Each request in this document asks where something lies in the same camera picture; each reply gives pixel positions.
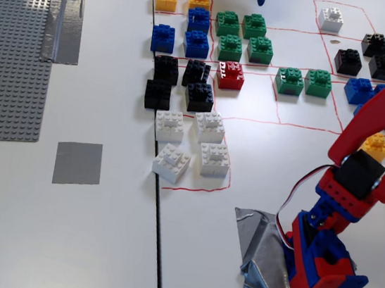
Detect black lego block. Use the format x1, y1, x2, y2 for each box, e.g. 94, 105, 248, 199
143, 78, 174, 113
181, 58, 213, 90
332, 46, 365, 77
359, 31, 385, 60
151, 54, 182, 87
182, 80, 217, 115
366, 51, 385, 82

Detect red lego block white clips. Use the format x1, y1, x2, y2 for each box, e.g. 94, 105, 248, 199
213, 58, 247, 92

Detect blue lego block grey patch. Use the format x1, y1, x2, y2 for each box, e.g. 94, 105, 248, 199
149, 23, 177, 55

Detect green lego block grey patch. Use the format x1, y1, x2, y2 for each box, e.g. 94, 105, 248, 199
272, 65, 308, 98
244, 35, 277, 67

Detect grey square tape marker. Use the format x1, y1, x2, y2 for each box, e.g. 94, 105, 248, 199
51, 137, 105, 191

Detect grey studded lego baseplate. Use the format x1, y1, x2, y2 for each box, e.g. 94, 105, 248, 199
0, 0, 66, 150

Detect servo wire bundle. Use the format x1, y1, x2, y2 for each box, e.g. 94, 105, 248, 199
272, 158, 334, 255

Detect crumpled grey duct tape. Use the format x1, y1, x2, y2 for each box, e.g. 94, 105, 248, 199
224, 206, 385, 288

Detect grey duct tape strip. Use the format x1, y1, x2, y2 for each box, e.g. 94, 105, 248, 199
39, 0, 87, 68

